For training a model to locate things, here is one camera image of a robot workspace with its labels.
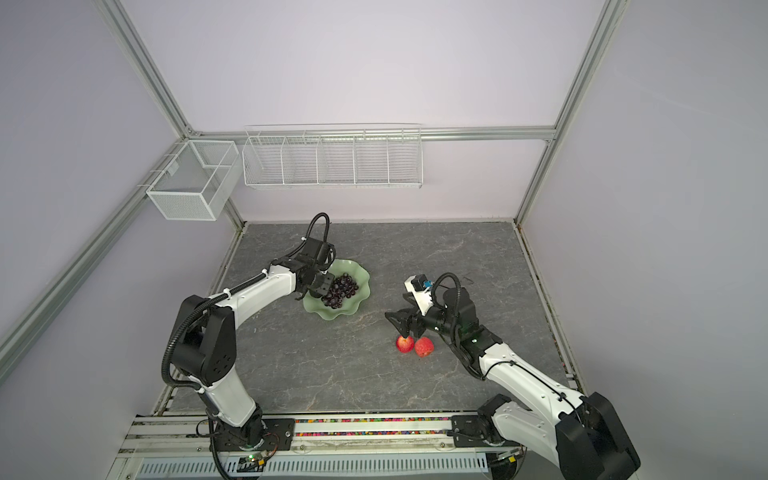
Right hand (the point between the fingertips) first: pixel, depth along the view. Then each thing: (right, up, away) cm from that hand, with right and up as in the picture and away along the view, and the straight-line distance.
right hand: (397, 306), depth 77 cm
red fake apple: (+2, -13, +7) cm, 15 cm away
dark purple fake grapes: (-17, +3, +18) cm, 26 cm away
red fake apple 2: (+8, -12, +5) cm, 16 cm away
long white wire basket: (-5, +49, +28) cm, 56 cm away
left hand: (-24, +5, +16) cm, 29 cm away
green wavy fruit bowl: (-19, +9, +21) cm, 30 cm away
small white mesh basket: (-66, +38, +20) cm, 78 cm away
